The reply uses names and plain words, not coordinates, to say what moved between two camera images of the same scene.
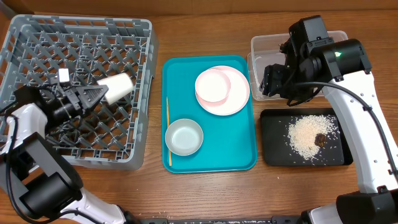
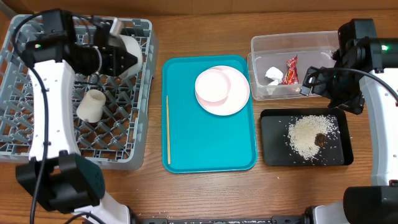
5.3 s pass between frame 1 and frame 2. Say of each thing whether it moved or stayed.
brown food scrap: stayed
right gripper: moved
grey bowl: moved
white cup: moved
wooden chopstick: stayed
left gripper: moved
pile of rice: stayed
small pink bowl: stayed
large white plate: stayed
